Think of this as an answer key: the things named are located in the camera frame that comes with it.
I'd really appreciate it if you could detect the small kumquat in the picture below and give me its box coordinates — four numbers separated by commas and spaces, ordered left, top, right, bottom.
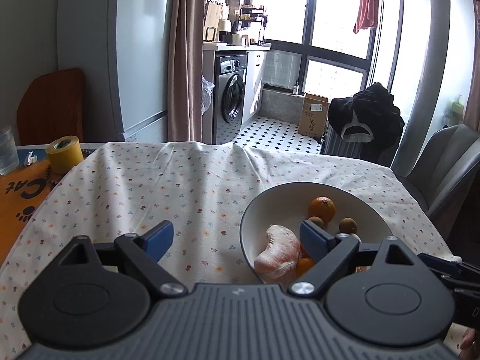
295, 257, 316, 278

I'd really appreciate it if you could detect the large orange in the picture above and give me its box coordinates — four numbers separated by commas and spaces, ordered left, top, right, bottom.
300, 244, 310, 258

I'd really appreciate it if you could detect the peeled orange mandarin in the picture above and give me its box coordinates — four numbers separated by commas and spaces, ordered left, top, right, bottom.
355, 266, 371, 273

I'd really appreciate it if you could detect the white kitchen cabinet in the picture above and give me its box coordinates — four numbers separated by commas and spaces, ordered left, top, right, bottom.
241, 50, 267, 126

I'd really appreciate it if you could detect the black kitchen shelf rack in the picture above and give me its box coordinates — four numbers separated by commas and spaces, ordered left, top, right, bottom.
238, 5, 268, 46

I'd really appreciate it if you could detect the person's right hand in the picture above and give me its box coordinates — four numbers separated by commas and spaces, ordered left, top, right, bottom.
459, 328, 480, 360

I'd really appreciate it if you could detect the white ceramic bowl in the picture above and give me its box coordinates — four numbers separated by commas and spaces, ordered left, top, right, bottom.
240, 182, 391, 270

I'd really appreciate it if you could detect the floral white tablecloth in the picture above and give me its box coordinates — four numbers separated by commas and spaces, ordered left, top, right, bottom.
1, 142, 452, 359

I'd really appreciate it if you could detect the yellow tape roll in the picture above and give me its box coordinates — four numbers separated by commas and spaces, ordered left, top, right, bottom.
46, 136, 84, 175

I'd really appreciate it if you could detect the grey leather chair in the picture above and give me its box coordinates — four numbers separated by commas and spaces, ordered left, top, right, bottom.
397, 124, 479, 229

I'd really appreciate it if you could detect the cardboard box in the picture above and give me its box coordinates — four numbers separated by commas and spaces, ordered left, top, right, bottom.
298, 94, 329, 138

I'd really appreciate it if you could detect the orange cat placemat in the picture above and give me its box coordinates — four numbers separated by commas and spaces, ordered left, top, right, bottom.
0, 144, 106, 267

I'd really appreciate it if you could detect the black clothing on chair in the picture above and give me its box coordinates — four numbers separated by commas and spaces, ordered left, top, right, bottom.
328, 82, 405, 167

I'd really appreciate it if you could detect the clear glass far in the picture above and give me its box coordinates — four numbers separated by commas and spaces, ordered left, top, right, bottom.
0, 126, 20, 176

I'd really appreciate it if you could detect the pink curtain right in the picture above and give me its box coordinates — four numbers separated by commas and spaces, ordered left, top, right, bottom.
463, 0, 480, 132

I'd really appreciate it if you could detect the white plastic bag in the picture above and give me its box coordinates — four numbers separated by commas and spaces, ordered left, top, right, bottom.
202, 77, 215, 115

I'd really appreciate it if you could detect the grey washing machine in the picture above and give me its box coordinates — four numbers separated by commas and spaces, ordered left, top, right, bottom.
212, 53, 247, 145

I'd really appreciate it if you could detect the white refrigerator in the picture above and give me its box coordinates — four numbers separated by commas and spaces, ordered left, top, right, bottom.
57, 0, 172, 143

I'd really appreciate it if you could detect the wooden cutting board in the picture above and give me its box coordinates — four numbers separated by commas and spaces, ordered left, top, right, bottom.
202, 0, 223, 42

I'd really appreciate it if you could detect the red hanging towel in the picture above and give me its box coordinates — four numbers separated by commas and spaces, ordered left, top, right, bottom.
353, 0, 379, 33

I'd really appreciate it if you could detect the brown curtain left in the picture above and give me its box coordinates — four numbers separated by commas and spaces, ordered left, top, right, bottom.
167, 0, 204, 141

